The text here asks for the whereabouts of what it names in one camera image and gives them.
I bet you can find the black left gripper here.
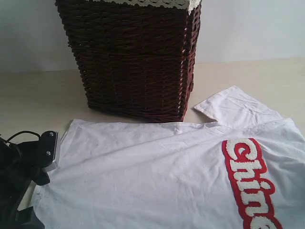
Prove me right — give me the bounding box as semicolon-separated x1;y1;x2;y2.
0;140;50;229

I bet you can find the white t-shirt red lettering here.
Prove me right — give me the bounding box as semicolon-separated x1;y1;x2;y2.
31;86;305;229

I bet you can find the dark brown wicker basket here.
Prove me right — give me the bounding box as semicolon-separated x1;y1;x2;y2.
55;0;202;123

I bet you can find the cream lace basket liner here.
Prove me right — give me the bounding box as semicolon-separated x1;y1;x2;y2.
84;0;202;15

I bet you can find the black left camera cable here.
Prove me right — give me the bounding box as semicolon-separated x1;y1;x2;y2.
4;130;41;145

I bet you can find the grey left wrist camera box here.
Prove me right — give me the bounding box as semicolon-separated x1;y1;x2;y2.
34;131;60;172

